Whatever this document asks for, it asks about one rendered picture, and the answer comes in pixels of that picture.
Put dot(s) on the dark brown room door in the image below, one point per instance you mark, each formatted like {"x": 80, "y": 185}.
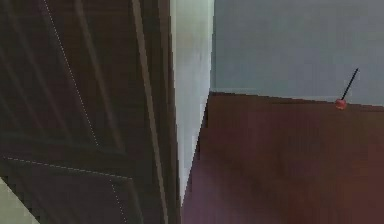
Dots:
{"x": 86, "y": 100}

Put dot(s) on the red-headed black stick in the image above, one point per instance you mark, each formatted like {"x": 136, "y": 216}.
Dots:
{"x": 341, "y": 103}

